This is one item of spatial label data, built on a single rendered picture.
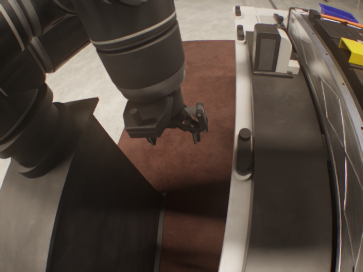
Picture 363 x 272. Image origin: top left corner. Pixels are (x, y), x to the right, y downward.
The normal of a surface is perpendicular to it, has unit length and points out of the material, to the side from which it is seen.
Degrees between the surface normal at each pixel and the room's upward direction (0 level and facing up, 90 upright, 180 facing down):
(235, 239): 0
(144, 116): 0
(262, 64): 90
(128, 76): 90
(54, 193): 0
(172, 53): 90
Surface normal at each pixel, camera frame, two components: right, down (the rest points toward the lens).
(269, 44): -0.19, 0.83
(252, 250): -0.17, -0.56
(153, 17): 0.66, 0.55
